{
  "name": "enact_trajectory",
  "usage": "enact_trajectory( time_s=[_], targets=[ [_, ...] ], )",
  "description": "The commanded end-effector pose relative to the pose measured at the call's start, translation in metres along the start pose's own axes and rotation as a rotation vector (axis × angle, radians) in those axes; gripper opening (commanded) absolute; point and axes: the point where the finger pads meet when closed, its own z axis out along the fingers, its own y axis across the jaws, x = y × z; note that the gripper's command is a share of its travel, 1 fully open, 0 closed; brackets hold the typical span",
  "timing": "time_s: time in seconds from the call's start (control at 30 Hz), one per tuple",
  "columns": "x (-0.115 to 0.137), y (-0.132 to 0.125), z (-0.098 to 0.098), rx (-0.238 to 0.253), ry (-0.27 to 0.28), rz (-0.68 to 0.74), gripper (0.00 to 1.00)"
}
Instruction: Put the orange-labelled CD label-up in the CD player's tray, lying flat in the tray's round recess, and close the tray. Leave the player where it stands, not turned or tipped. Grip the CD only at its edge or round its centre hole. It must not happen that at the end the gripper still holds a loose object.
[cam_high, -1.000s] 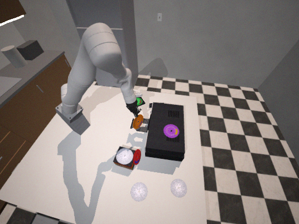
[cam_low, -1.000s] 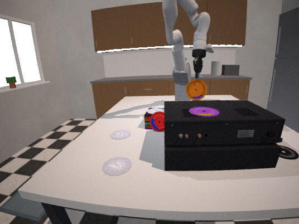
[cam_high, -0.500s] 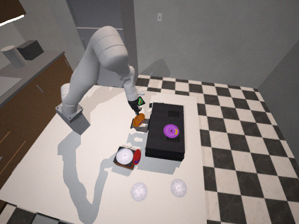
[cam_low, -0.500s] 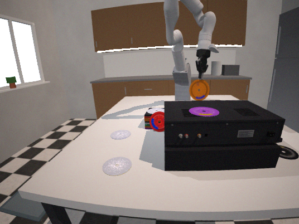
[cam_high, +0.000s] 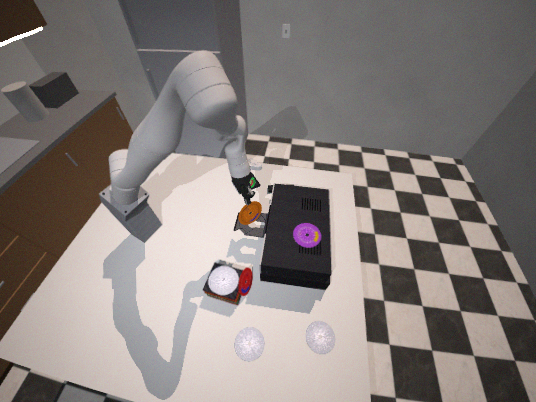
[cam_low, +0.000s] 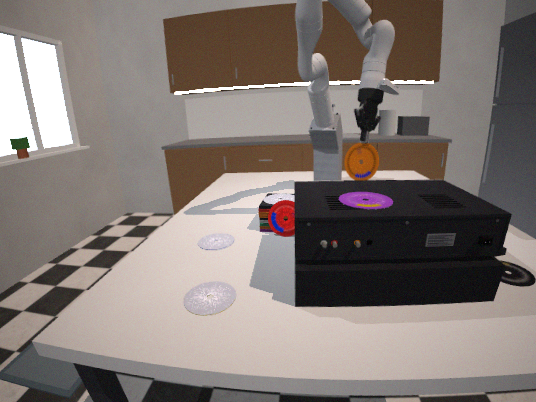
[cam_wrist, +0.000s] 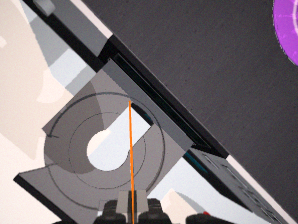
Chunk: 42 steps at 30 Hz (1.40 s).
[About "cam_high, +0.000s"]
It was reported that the red cd with blue mark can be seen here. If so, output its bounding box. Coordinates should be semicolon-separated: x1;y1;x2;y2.
239;267;252;296

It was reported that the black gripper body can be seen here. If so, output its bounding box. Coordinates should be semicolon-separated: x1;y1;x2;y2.
231;171;252;193

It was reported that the pink cd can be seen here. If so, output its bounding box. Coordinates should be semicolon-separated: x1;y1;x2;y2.
293;223;321;248

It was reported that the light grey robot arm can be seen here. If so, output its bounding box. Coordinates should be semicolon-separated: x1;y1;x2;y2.
109;50;262;205

